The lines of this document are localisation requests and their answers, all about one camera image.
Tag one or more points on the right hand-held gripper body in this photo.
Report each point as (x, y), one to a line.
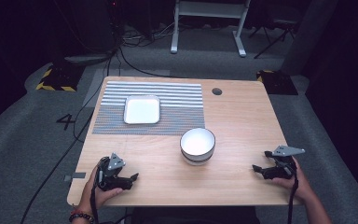
(284, 170)

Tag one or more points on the person's left hand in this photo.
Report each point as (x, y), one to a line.
(90, 199)

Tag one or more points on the grey striped placemat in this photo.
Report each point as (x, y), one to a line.
(180, 99)

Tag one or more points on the white square plate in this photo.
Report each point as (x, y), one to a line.
(141, 109)

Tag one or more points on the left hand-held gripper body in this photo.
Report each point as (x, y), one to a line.
(110, 180)

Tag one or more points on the black tripod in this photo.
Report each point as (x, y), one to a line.
(275, 35)

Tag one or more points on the person's right hand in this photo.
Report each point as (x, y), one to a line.
(300, 186)

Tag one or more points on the grey flat stand foot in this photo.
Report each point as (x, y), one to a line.
(85, 58)

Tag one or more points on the white desk frame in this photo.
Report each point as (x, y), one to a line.
(209, 9)

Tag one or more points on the black yellow striped stand base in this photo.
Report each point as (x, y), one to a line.
(60, 79)

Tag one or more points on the grey tape strip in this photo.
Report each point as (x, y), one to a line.
(76, 176)

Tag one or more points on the grey pillar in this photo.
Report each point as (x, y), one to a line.
(310, 34)

